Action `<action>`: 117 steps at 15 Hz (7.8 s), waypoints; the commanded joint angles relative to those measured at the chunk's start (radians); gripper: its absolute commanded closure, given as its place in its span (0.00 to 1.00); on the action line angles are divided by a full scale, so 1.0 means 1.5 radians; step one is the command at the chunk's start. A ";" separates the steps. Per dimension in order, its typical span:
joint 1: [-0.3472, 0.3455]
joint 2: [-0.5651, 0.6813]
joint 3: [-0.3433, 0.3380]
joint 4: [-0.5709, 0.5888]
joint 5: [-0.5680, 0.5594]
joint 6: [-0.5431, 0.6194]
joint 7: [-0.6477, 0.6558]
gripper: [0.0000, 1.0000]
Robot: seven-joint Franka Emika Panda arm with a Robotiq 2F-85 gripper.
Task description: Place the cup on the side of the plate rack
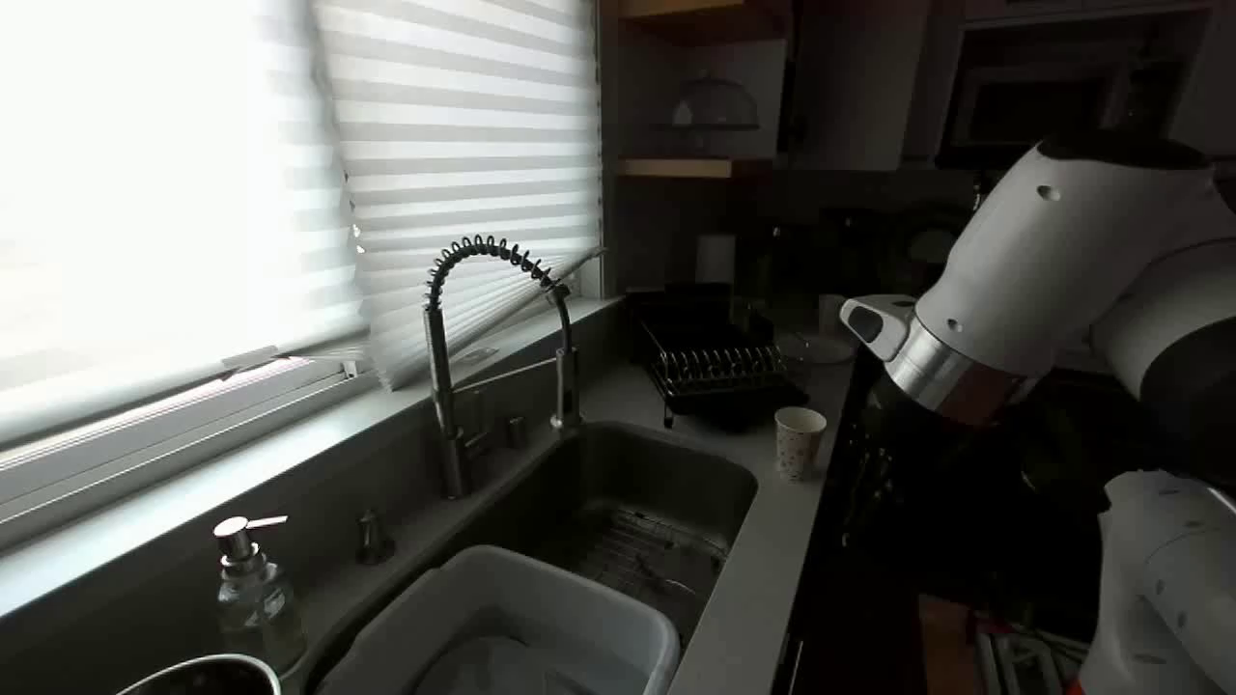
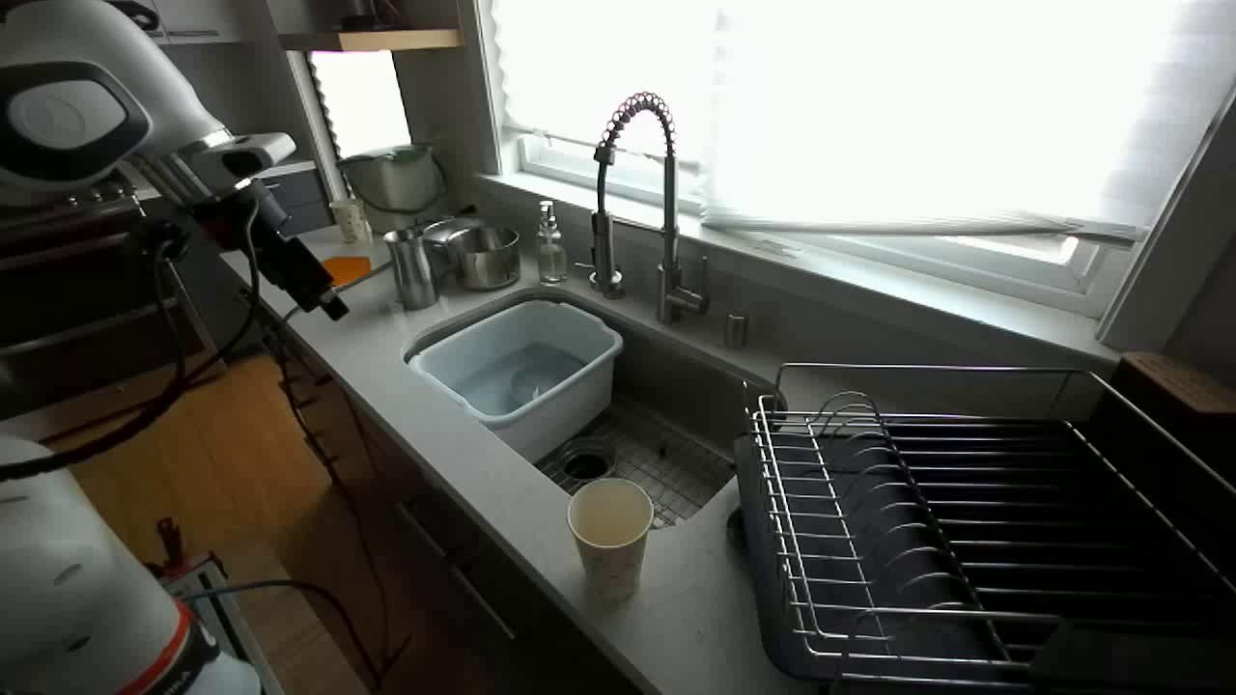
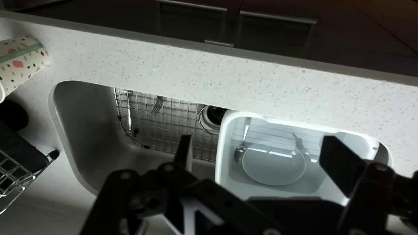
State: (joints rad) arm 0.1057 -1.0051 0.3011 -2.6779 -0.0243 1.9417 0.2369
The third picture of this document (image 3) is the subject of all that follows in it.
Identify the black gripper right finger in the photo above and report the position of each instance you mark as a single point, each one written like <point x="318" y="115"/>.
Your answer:
<point x="341" y="164"/>

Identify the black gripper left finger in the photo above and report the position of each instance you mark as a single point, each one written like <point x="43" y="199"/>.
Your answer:
<point x="185" y="152"/>

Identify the speckled paper cup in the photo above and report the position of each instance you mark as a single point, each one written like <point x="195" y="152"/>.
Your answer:
<point x="21" y="66"/>

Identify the round white plate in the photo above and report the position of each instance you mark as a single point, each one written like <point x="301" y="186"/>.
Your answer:
<point x="275" y="167"/>

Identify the round sink drain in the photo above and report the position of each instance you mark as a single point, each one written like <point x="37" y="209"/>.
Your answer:
<point x="213" y="115"/>

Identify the white plastic wash tub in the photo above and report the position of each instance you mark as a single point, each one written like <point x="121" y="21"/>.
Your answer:
<point x="226" y="174"/>

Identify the metal spoon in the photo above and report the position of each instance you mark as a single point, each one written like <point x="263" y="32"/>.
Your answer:
<point x="239" y="152"/>

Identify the undermount kitchen sink basin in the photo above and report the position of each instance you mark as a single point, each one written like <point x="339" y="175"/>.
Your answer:
<point x="87" y="131"/>

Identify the dark cabinet door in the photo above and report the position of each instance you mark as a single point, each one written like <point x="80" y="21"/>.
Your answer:
<point x="275" y="33"/>
<point x="191" y="20"/>

